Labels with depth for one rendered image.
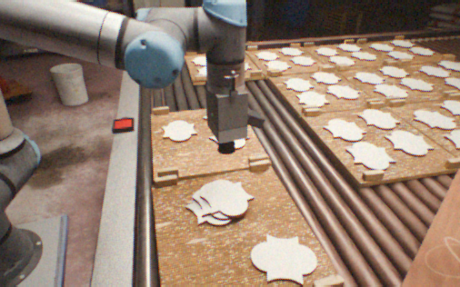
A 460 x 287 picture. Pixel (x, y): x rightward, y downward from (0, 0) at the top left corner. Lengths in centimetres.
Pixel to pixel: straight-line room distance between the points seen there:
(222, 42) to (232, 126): 17
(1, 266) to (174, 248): 35
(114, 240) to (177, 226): 15
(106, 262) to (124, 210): 16
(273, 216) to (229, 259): 16
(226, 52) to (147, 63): 18
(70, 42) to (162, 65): 12
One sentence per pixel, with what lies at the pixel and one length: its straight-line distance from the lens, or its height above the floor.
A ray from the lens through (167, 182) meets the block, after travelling 89.
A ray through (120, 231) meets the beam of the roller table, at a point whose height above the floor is 92.
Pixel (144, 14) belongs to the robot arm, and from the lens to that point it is 60.
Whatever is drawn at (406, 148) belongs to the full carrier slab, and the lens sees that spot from 116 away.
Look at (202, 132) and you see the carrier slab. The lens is 112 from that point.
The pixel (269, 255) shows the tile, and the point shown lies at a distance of 72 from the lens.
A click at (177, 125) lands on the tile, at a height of 95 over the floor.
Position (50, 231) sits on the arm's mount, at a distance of 94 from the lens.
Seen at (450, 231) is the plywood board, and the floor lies 104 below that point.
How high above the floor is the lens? 151
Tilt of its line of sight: 33 degrees down
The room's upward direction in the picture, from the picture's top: straight up
